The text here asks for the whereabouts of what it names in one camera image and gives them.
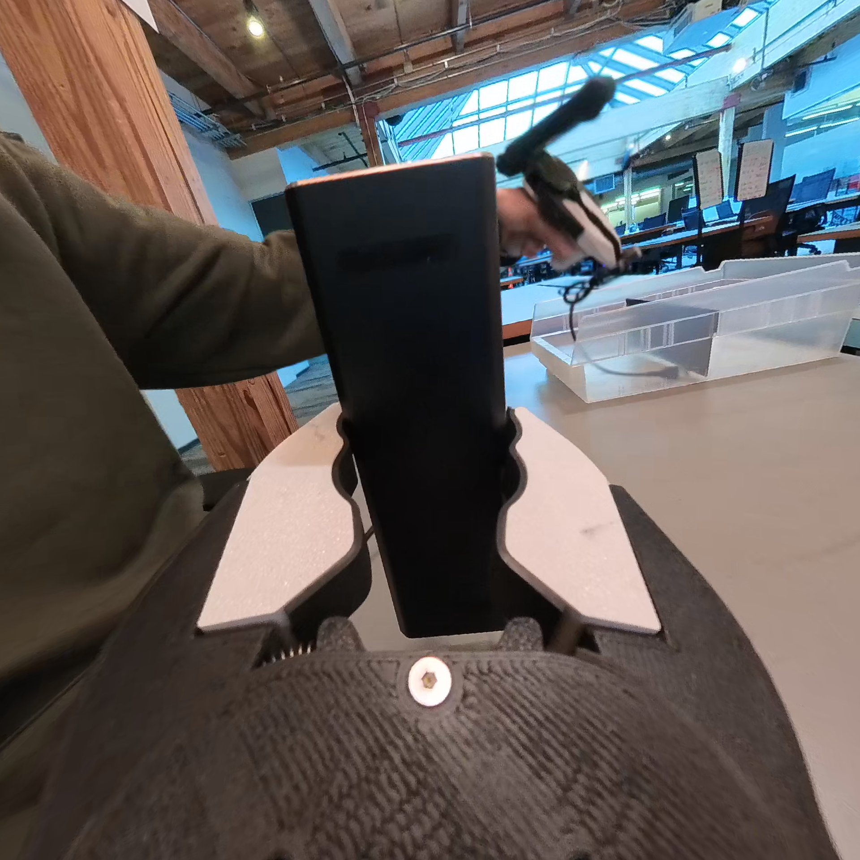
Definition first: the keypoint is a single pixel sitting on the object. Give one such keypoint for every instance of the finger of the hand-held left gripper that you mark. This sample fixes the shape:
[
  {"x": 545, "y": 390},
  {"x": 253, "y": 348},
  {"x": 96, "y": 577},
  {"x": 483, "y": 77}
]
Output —
[{"x": 594, "y": 228}]

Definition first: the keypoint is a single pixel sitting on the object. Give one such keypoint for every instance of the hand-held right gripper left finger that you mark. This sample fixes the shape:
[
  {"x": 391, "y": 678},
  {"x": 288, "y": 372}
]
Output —
[{"x": 282, "y": 537}]

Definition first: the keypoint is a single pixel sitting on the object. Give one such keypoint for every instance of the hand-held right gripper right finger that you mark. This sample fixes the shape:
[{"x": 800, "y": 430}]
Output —
[{"x": 578, "y": 544}]

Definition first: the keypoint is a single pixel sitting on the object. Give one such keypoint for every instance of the clear plastic bin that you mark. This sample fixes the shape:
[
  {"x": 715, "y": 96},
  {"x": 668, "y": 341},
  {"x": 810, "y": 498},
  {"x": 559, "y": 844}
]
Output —
[{"x": 739, "y": 336}]

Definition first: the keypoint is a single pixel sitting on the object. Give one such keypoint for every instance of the black power bank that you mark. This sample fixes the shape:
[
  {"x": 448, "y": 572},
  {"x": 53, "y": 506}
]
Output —
[{"x": 403, "y": 376}]

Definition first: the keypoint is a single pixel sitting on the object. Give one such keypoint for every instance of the person's left forearm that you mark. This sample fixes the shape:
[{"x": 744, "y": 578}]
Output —
[{"x": 235, "y": 302}]

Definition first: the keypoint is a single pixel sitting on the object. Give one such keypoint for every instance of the person's left hand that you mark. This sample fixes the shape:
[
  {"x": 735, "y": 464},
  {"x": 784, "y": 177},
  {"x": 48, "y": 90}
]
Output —
[{"x": 521, "y": 222}]

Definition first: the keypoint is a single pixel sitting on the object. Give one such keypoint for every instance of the white paper board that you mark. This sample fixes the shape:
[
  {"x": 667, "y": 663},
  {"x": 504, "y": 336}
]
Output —
[
  {"x": 754, "y": 169},
  {"x": 709, "y": 178}
]

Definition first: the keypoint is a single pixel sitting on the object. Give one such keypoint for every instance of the person's olive sweater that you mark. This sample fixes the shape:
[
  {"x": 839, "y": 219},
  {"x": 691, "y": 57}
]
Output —
[{"x": 67, "y": 403}]

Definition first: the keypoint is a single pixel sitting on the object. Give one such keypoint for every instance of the round ceiling lamp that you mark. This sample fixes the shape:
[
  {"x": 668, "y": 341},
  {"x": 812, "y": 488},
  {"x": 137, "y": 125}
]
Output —
[{"x": 255, "y": 27}]

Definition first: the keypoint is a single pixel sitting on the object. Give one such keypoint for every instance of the wooden pillar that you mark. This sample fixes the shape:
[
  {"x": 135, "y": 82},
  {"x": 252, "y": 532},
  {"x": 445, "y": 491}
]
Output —
[{"x": 87, "y": 87}]

